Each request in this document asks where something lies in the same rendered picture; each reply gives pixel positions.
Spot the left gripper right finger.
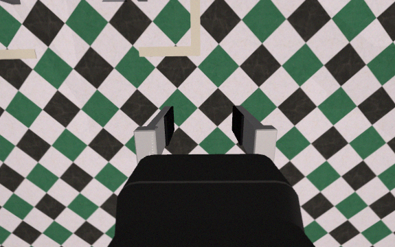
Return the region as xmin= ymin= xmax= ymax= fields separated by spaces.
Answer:
xmin=231 ymin=104 xmax=278 ymax=162

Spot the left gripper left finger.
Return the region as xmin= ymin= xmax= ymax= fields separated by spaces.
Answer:
xmin=133 ymin=105 xmax=176 ymax=164

